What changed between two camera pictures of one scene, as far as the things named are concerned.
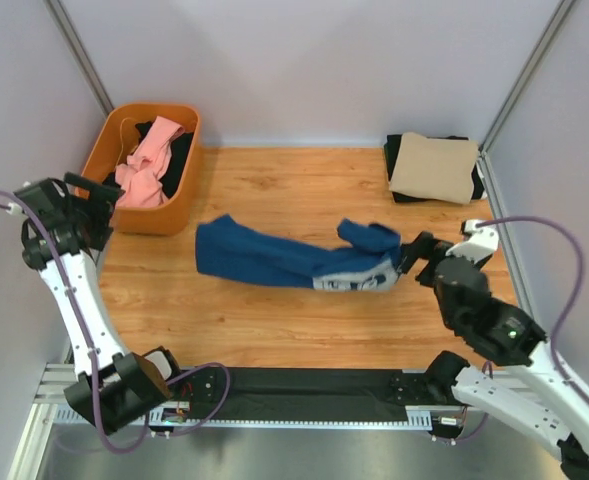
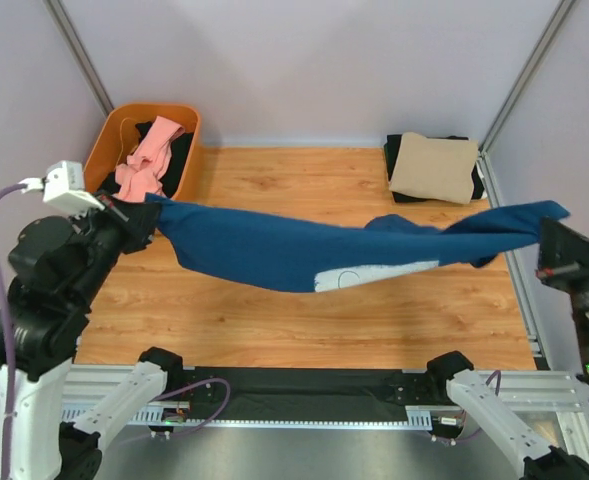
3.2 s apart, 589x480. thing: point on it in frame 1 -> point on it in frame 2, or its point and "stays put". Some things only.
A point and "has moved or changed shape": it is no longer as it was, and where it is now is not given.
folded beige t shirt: [435, 168] stays put
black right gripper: [422, 247] -> [562, 250]
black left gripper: [100, 201] -> [141, 219]
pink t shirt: [140, 175] stays put
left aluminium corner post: [81, 55] stays put
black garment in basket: [179, 147] stays put
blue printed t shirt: [367, 257] has moved or changed shape
